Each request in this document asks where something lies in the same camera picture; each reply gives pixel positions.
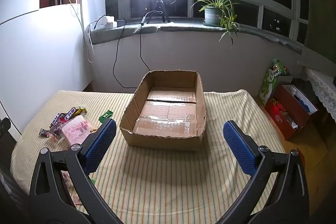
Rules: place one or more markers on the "grey window sill cushion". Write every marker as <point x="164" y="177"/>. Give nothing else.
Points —
<point x="183" y="27"/>

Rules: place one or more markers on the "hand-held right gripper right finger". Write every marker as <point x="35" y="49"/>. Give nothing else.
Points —
<point x="240" y="148"/>

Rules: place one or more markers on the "green candy packet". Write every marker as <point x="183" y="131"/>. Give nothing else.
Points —
<point x="105" y="116"/>

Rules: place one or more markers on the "white lace cloth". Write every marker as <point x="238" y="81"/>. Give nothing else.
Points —
<point x="324" y="87"/>

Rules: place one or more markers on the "black power adapter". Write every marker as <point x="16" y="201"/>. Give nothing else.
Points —
<point x="120" y="22"/>

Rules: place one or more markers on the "striped cream blanket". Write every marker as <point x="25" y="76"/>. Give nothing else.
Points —
<point x="162" y="182"/>

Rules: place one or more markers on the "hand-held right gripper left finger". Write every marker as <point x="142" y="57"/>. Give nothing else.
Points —
<point x="101" y="145"/>

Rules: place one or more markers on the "brown chocolate bar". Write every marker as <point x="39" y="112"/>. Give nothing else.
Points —
<point x="71" y="113"/>
<point x="57" y="119"/>

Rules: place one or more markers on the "green snack bag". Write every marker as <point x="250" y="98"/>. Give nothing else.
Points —
<point x="270" y="79"/>

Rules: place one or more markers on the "red cardboard box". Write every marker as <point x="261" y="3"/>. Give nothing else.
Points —
<point x="278" y="116"/>

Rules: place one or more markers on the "potted spider plant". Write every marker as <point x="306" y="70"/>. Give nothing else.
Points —
<point x="212" y="15"/>

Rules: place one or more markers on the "dark curtain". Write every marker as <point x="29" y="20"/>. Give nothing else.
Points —
<point x="320" y="16"/>

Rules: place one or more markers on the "white power strip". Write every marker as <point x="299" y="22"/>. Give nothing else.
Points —
<point x="107" y="22"/>

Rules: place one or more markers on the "pink snack packet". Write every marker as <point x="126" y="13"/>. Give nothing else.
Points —
<point x="76" y="130"/>

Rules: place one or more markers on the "yellow snack packet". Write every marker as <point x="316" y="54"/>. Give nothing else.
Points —
<point x="82" y="110"/>

